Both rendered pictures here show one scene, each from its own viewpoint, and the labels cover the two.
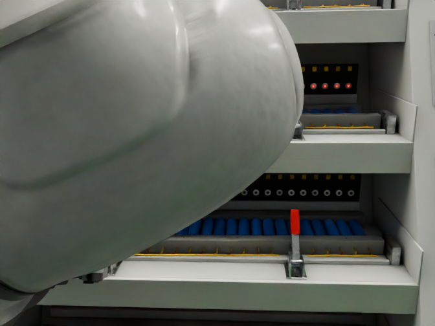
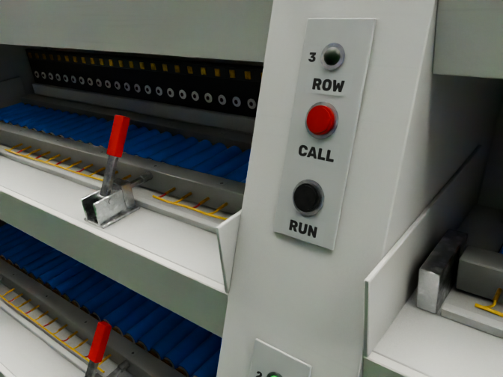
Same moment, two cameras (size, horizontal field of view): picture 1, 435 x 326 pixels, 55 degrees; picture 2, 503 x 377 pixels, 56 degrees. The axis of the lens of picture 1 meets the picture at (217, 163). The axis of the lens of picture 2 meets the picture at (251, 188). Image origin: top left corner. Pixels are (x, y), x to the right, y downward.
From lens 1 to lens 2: 54 cm
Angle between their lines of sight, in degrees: 36
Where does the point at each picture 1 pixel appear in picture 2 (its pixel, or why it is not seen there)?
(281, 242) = (138, 169)
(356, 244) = (229, 197)
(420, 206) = (259, 135)
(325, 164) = (152, 37)
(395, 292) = (197, 293)
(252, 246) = not seen: hidden behind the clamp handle
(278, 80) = not seen: outside the picture
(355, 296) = (150, 277)
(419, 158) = (277, 25)
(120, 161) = not seen: outside the picture
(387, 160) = (236, 30)
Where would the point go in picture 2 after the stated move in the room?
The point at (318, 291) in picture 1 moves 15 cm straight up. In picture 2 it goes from (109, 251) to (129, 65)
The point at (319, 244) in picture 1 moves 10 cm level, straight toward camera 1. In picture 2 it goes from (180, 183) to (68, 182)
